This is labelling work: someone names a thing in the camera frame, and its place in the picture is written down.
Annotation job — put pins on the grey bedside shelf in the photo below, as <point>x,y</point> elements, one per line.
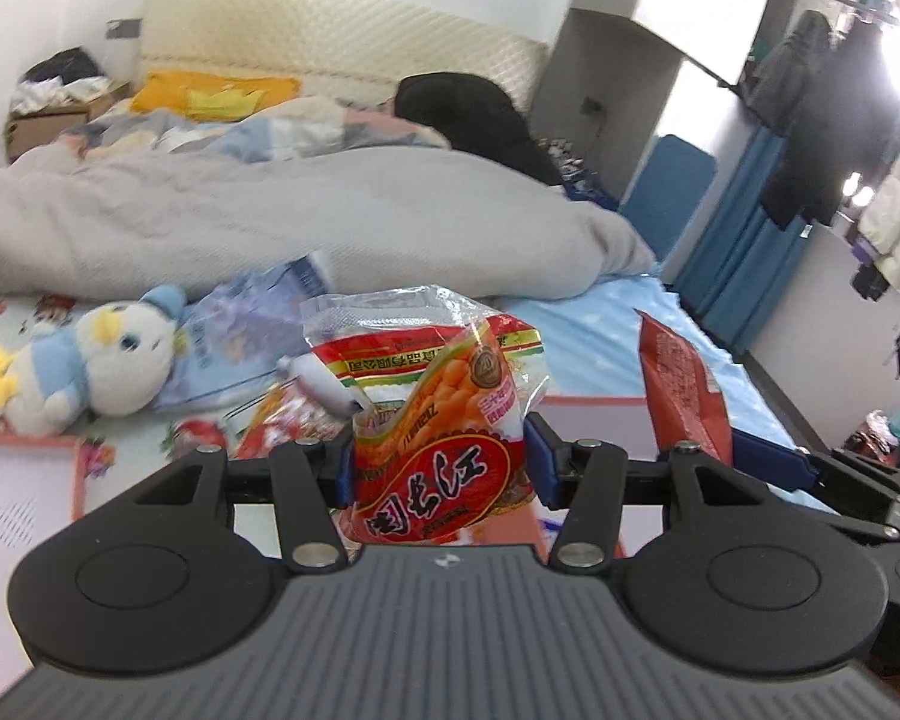
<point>612,88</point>

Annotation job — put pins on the cream padded headboard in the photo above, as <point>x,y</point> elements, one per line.
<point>358,50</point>

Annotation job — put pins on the red spicy strip packet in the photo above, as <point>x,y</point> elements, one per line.
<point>286,413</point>

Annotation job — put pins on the patchwork quilt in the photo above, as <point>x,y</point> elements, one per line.
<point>302,128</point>

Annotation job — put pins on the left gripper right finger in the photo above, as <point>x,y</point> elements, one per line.
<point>587,480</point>

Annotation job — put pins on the cardboard box with clothes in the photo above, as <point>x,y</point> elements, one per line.
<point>61,92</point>

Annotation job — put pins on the yellow pillow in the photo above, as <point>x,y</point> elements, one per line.
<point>212,98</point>

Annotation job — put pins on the black clothing pile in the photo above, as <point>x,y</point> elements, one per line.
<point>476,116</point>

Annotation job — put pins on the grey duvet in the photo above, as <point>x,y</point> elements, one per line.
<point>374,218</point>

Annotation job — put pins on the orange box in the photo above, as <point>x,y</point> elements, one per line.
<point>577,424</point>

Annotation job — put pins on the orange box lid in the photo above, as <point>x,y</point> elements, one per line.
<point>41,491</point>

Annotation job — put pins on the blue floral snack bag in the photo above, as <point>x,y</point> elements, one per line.
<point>229,343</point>

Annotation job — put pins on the floral fruit mat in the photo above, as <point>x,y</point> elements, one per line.
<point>119,452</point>

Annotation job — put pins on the hanging dark clothes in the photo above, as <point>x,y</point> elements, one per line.
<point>836,108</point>

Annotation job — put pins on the white blue plush toy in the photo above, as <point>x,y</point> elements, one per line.
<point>112,362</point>

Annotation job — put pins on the white spray bottle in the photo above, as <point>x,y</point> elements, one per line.
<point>315,379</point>

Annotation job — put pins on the blue curtain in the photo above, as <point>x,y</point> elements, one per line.
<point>742,263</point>

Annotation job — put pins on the red orange corn snack packet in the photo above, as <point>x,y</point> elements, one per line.
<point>443,386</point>

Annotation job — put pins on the blue chair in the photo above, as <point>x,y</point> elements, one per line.
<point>667,192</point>

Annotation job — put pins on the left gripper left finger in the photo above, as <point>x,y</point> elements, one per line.
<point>303,499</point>

